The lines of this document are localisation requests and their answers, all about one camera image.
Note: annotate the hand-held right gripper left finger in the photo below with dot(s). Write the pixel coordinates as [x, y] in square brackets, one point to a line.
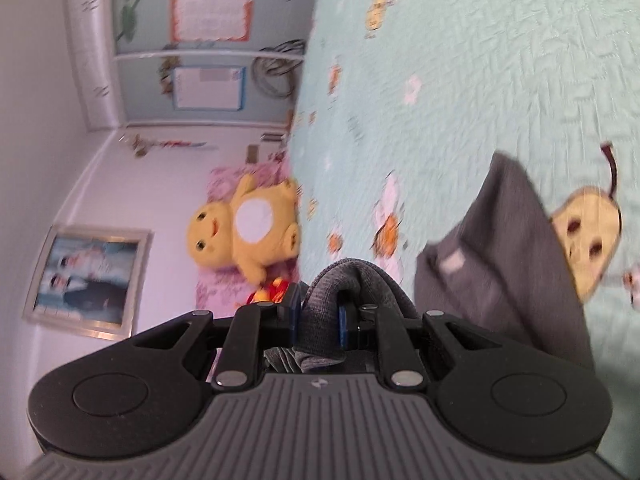
[292, 312]

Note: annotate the sliding door wardrobe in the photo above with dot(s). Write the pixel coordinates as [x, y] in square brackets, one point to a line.
[200, 45]

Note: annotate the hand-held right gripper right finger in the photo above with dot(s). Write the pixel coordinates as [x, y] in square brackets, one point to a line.
[345, 320]

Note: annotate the orange-bordered paper poster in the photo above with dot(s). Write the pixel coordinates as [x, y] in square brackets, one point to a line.
[211, 16]

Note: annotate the light green printed bedspread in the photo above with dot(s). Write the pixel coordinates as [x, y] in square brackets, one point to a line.
[475, 85]

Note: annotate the grey sweater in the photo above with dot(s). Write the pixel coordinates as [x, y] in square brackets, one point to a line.
[500, 270]

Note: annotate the yellow plush toy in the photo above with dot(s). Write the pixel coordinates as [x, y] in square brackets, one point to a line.
[245, 230]

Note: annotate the framed wedding photo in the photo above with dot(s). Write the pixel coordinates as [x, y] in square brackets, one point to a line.
[87, 280]

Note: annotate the red plush toy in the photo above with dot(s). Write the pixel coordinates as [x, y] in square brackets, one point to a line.
[272, 292]

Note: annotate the wall lamp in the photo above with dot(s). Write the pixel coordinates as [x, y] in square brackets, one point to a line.
[135, 144]

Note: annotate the red knot ornament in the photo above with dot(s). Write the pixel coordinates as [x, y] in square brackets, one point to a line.
[182, 144]

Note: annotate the blue-bordered paper poster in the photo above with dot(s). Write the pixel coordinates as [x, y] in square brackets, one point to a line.
[209, 87]

